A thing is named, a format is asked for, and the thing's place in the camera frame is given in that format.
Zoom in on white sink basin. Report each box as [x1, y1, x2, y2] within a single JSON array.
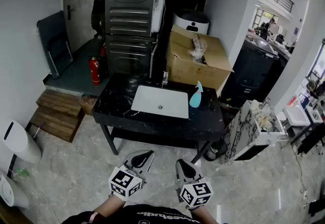
[[131, 84, 190, 119]]

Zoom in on white floor cable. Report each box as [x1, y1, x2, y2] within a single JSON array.
[[291, 143, 310, 209]]

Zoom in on white air purifier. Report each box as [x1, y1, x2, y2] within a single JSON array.
[[2, 119, 43, 165]]

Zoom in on black pot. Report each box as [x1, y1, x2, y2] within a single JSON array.
[[204, 138, 229, 163]]

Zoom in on white marble cabinet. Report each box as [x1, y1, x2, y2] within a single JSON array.
[[222, 99, 289, 166]]

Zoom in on black cabinet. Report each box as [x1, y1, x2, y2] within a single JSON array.
[[222, 37, 280, 107]]

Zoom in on black marble sink table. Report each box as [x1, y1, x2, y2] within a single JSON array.
[[91, 72, 227, 164]]

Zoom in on dark grey stacked machine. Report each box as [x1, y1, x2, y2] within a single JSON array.
[[105, 34, 158, 79]]

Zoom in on clear plastic wrap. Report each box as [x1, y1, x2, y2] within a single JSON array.
[[187, 33, 209, 64]]

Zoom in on white sink stand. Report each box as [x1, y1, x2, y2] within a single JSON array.
[[282, 104, 312, 127]]

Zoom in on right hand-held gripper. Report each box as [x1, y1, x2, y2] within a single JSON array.
[[175, 158, 214, 210]]

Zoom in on grey door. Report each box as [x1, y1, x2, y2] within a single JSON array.
[[61, 0, 104, 54]]

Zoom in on person's black shirt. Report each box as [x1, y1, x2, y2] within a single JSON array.
[[61, 204, 204, 224]]

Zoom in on white rounded appliance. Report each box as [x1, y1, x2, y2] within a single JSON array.
[[0, 172, 30, 209]]

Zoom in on teal spray bottle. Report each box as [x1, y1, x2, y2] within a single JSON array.
[[189, 80, 205, 109]]

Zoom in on chrome faucet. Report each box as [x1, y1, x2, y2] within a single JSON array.
[[161, 70, 171, 87]]

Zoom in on brown cardboard box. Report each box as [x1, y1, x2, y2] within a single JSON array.
[[166, 24, 235, 91]]

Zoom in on white round appliance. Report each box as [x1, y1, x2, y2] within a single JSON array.
[[173, 9, 211, 36]]

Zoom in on grey stacked machine with white front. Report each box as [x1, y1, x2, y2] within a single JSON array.
[[104, 0, 168, 38]]

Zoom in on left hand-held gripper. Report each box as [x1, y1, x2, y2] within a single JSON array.
[[108, 150, 155, 202]]

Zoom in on white drain hose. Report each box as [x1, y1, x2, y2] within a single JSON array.
[[149, 39, 160, 79]]

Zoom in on wooden steps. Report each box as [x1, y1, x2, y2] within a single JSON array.
[[28, 89, 86, 143]]

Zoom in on black door handle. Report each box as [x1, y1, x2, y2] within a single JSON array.
[[66, 4, 76, 21]]

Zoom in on dark folding chair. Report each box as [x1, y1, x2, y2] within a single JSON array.
[[36, 10, 75, 80]]

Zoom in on person's left forearm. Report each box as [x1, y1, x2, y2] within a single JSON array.
[[93, 193, 129, 218]]

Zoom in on person's right forearm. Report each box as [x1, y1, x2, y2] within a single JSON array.
[[187, 206, 220, 224]]

